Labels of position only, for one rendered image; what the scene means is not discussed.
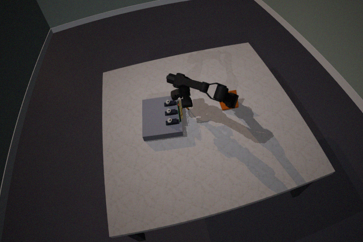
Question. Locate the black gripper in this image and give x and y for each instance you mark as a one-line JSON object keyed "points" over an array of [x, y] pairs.
{"points": [[186, 101]]}

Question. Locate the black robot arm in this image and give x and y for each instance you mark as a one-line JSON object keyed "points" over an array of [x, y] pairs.
{"points": [[180, 81]]}

